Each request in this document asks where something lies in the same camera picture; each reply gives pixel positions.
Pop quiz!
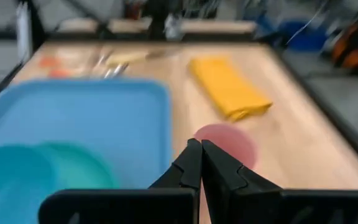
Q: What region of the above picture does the blue plastic tray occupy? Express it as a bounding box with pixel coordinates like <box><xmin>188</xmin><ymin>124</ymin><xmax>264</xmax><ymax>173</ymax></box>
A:
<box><xmin>0</xmin><ymin>77</ymin><xmax>173</xmax><ymax>194</ymax></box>

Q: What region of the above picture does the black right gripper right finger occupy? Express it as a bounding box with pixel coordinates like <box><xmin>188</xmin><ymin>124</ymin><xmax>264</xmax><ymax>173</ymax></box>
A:
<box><xmin>201</xmin><ymin>139</ymin><xmax>358</xmax><ymax>224</ymax></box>

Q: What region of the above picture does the blue bowl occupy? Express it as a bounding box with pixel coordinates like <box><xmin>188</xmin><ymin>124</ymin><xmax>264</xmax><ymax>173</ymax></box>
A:
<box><xmin>0</xmin><ymin>145</ymin><xmax>58</xmax><ymax>224</ymax></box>

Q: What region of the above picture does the orange-handled spoon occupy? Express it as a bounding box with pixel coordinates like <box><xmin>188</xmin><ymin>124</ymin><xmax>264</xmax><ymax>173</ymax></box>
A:
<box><xmin>47</xmin><ymin>62</ymin><xmax>131</xmax><ymax>79</ymax></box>

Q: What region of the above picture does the large blue storage bin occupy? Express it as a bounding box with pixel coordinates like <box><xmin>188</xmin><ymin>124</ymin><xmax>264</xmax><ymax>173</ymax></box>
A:
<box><xmin>277</xmin><ymin>18</ymin><xmax>331</xmax><ymax>52</ymax></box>

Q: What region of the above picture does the teal plate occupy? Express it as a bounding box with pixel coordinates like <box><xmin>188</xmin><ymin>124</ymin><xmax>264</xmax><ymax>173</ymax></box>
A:
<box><xmin>32</xmin><ymin>141</ymin><xmax>119</xmax><ymax>224</ymax></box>

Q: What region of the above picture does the cream-handled knife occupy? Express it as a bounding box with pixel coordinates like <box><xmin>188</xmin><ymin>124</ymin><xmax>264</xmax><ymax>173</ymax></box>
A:
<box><xmin>104</xmin><ymin>49</ymin><xmax>167</xmax><ymax>68</ymax></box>

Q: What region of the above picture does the orange-handled fork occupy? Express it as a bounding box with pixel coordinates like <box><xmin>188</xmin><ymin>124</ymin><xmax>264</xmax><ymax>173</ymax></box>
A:
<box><xmin>39</xmin><ymin>53</ymin><xmax>113</xmax><ymax>68</ymax></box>

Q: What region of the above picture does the pink cup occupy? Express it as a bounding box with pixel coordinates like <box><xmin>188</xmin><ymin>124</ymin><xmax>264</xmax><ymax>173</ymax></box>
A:
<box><xmin>193</xmin><ymin>123</ymin><xmax>258</xmax><ymax>170</ymax></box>

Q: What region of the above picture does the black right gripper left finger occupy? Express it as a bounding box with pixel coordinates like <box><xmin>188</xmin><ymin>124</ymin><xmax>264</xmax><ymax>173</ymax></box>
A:
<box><xmin>38</xmin><ymin>138</ymin><xmax>203</xmax><ymax>224</ymax></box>

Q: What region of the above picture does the orange and black bag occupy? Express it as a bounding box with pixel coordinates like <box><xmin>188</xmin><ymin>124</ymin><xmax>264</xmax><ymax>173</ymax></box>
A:
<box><xmin>329</xmin><ymin>11</ymin><xmax>358</xmax><ymax>76</ymax></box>

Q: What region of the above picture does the yellow cloth napkin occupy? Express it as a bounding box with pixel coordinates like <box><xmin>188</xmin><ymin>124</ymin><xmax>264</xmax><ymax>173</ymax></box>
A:
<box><xmin>188</xmin><ymin>56</ymin><xmax>273</xmax><ymax>122</ymax></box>

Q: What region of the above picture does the wooden background table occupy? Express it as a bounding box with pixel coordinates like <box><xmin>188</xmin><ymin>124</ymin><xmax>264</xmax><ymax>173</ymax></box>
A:
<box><xmin>56</xmin><ymin>17</ymin><xmax>257</xmax><ymax>42</ymax></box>

